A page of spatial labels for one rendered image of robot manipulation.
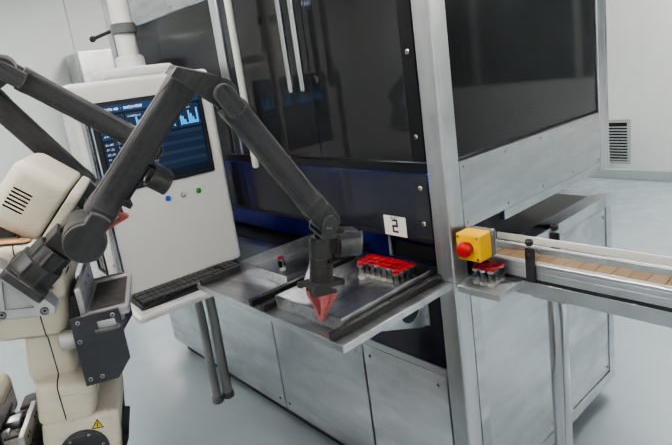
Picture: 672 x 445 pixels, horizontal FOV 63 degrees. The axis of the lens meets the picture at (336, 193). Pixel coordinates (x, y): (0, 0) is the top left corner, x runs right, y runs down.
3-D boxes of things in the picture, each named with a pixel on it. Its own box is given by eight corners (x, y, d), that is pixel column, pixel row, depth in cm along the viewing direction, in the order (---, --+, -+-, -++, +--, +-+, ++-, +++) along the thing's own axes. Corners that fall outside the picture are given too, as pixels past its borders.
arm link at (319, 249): (305, 232, 131) (314, 236, 125) (331, 230, 134) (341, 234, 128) (305, 260, 131) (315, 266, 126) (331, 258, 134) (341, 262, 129)
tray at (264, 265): (319, 240, 200) (317, 231, 200) (369, 251, 181) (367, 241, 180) (241, 271, 179) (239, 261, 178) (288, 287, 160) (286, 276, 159)
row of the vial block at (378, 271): (362, 272, 163) (360, 258, 162) (408, 284, 150) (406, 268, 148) (357, 275, 161) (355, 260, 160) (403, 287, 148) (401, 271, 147)
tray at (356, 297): (364, 265, 169) (362, 254, 168) (431, 281, 150) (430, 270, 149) (277, 307, 147) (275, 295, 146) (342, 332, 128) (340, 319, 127)
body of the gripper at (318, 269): (346, 286, 132) (346, 256, 131) (313, 295, 125) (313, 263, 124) (328, 281, 136) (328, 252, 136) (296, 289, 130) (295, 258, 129)
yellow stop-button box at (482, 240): (473, 250, 147) (471, 224, 145) (496, 254, 141) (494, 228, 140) (456, 259, 142) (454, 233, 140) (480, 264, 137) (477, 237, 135)
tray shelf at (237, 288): (311, 243, 204) (310, 238, 204) (468, 279, 152) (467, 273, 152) (197, 288, 174) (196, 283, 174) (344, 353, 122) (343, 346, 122)
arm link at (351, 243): (309, 205, 131) (323, 216, 123) (351, 203, 135) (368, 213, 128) (306, 252, 134) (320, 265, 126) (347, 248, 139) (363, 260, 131)
